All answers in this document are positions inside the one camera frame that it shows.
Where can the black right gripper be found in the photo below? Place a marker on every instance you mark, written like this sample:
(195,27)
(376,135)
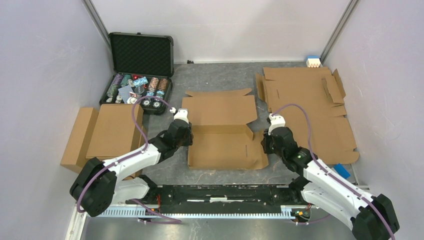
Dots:
(264,141)

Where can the lower flat cardboard sheet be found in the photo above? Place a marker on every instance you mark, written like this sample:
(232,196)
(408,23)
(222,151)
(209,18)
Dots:
(311,100)

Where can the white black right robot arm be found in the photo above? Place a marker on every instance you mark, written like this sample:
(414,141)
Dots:
(368,217)

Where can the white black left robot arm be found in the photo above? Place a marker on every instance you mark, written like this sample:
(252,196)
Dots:
(100,183)

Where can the blue green striped block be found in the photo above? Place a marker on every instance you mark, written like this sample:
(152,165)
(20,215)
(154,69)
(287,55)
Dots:
(341,170)

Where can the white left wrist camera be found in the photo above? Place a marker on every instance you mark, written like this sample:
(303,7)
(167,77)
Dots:
(180,114)

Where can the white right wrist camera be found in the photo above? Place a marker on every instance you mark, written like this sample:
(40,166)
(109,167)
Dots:
(276,121)

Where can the black poker chip case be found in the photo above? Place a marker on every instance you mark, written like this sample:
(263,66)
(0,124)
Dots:
(146,64)

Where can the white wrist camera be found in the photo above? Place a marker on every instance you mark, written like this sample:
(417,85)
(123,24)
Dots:
(180,114)
(276,121)

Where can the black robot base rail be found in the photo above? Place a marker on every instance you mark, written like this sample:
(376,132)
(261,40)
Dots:
(223,199)

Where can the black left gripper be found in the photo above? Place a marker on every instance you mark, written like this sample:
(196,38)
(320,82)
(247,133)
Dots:
(189,140)

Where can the white blue toy block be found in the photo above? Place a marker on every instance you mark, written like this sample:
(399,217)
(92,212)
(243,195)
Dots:
(313,61)

